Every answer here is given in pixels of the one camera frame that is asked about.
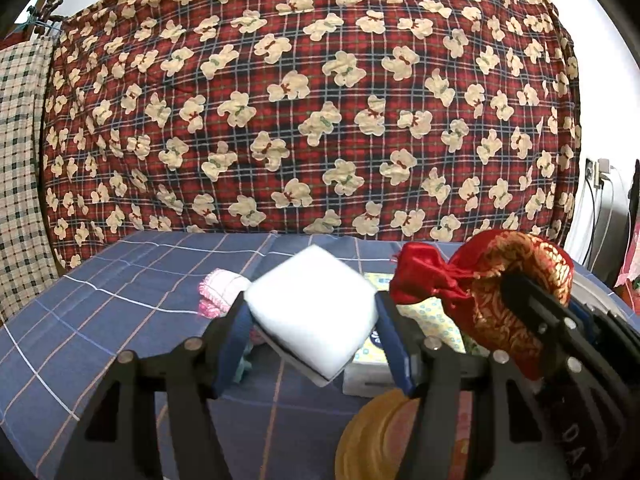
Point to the white charger plug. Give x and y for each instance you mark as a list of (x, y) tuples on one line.
[(604, 167)]

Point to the clothes hanger clips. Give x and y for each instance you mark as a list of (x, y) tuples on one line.
[(45, 12)]

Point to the red gold brocade pouch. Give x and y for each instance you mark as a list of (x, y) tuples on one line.
[(480, 270)]

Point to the pink patterned cloth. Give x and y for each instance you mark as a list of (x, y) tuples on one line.
[(630, 260)]

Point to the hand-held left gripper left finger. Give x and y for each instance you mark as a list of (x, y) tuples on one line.
[(232, 345)]

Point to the gold round tin lid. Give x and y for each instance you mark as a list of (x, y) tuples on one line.
[(370, 440)]

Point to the wall socket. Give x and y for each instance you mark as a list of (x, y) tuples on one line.
[(591, 170)]

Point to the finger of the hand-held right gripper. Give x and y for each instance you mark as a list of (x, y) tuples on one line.
[(535, 310), (585, 321)]

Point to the red plaid bear-print blanket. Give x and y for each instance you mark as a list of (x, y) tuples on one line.
[(300, 110)]

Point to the blue-dotted tissue pack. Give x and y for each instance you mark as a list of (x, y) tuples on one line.
[(435, 322)]

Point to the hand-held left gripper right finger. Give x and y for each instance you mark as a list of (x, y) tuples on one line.
[(395, 345)]

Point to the blue plaid bedsheet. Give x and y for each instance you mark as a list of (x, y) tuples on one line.
[(125, 285)]

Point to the white pink knit cloth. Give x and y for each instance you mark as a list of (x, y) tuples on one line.
[(220, 285)]

